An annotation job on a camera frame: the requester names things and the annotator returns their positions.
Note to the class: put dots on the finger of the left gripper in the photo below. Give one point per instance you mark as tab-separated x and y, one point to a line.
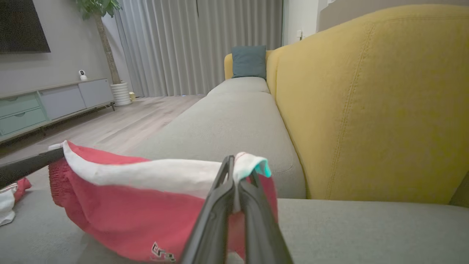
25	167

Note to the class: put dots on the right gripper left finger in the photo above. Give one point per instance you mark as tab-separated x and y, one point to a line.
216	220

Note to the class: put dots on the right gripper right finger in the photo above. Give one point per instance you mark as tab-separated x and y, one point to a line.
262	231

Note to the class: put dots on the red white Bulls jersey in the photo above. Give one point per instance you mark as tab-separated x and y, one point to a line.
7	203

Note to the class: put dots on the red shorts with white band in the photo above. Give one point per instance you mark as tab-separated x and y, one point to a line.
139	209

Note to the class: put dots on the grey green TV cabinet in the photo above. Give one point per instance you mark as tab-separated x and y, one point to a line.
62	101

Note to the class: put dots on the large grey sofa seat cushion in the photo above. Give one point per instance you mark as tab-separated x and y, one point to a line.
366	234

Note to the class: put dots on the white ribbed plant pot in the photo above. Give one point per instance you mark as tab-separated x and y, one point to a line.
121	94

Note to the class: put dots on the small yellow floor object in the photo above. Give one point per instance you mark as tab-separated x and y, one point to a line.
132	96

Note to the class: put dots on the short grey sofa seat cushion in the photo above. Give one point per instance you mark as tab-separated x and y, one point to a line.
240	86

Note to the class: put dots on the green indoor tree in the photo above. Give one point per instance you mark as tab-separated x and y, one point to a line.
106	47

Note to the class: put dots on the teal throw pillow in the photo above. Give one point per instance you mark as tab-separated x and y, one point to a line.
249	62

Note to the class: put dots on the yellow sofa backrest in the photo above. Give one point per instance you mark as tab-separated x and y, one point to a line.
384	110

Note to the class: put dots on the grey pleated curtain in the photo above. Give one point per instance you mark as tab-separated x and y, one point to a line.
205	44

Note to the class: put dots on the small white security camera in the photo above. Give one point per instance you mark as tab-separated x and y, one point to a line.
83	75

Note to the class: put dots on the black wall television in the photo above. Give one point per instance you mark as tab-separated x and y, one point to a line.
20	25

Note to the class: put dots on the white wall socket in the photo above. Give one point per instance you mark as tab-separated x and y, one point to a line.
300	35

